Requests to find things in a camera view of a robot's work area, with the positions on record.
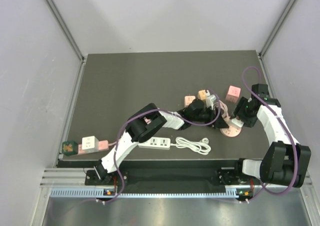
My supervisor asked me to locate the white cube plug adapter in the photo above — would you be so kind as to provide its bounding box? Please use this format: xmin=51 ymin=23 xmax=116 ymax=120
xmin=81 ymin=136 xmax=99 ymax=153

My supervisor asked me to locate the pink round socket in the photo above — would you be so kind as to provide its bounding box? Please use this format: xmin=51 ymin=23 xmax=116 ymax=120
xmin=220 ymin=126 xmax=242 ymax=138

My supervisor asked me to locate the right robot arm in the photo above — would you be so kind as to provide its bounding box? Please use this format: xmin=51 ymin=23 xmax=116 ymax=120
xmin=231 ymin=83 xmax=311 ymax=188

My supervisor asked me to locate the white power strip cable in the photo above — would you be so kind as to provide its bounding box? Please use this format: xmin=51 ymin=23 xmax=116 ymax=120
xmin=169 ymin=135 xmax=213 ymax=155

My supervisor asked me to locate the pink round socket cable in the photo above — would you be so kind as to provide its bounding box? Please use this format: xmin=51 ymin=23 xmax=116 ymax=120
xmin=216 ymin=99 xmax=232 ymax=123

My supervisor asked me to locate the pink cube plug adapter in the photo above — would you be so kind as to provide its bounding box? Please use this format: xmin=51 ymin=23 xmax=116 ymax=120
xmin=225 ymin=85 xmax=241 ymax=103

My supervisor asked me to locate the grey slotted cable duct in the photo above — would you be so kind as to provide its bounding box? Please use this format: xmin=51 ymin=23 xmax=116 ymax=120
xmin=50 ymin=188 xmax=239 ymax=198

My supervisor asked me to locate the white cube plug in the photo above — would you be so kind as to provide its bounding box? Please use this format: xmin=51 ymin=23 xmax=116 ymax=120
xmin=230 ymin=118 xmax=244 ymax=128

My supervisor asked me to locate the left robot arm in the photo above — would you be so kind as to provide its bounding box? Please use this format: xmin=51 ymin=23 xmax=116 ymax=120
xmin=94 ymin=97 xmax=229 ymax=184

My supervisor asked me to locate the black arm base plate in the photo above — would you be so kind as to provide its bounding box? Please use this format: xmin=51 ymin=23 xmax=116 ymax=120
xmin=84 ymin=167 xmax=248 ymax=186

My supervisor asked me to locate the light pink deer cube plug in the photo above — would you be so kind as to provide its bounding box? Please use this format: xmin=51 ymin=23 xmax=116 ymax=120
xmin=184 ymin=96 xmax=196 ymax=108

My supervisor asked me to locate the orange cube plug adapter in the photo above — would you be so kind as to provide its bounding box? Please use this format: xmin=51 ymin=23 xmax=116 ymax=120
xmin=197 ymin=90 xmax=211 ymax=101

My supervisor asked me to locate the green cube plug adapter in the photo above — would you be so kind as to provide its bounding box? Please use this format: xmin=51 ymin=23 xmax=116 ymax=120
xmin=61 ymin=140 xmax=79 ymax=156

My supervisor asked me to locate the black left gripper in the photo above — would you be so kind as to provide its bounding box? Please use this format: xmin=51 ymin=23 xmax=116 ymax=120
xmin=191 ymin=105 xmax=229 ymax=129

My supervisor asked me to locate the white power strip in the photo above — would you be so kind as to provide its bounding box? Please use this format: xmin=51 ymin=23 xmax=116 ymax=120
xmin=138 ymin=137 xmax=171 ymax=150

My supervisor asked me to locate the pink power strip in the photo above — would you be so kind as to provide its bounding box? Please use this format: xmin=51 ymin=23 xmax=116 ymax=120
xmin=78 ymin=140 xmax=109 ymax=155

